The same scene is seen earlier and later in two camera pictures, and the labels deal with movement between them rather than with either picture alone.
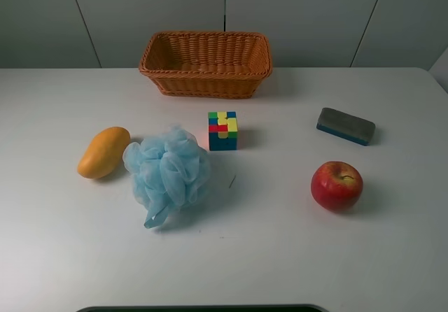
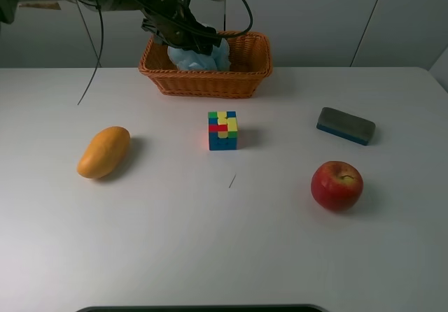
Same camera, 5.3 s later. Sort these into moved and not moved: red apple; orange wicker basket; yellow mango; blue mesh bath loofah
Moved: blue mesh bath loofah
Not moved: yellow mango; red apple; orange wicker basket
